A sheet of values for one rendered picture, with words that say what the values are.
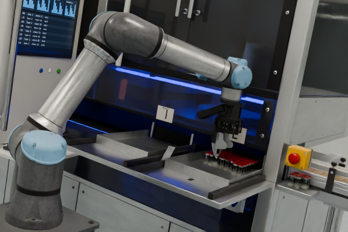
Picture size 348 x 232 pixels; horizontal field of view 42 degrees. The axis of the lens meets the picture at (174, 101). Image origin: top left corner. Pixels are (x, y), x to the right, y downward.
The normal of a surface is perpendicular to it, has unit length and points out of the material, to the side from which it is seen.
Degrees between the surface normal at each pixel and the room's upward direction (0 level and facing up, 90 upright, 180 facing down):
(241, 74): 90
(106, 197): 90
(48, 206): 72
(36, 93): 90
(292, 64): 90
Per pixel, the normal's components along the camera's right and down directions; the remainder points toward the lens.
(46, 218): 0.63, -0.10
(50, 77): 0.90, 0.21
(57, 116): 0.39, 0.12
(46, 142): 0.23, -0.94
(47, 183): 0.56, 0.20
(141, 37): 0.14, 0.11
